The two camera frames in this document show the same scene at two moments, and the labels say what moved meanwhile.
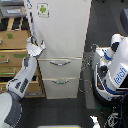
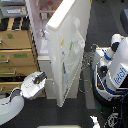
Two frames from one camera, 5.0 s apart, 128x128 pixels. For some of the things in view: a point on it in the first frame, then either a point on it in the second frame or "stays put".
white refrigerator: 62,27 stays put
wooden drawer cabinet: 14,32 stays put
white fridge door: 61,26 → 67,33
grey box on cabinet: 13,11 stays put
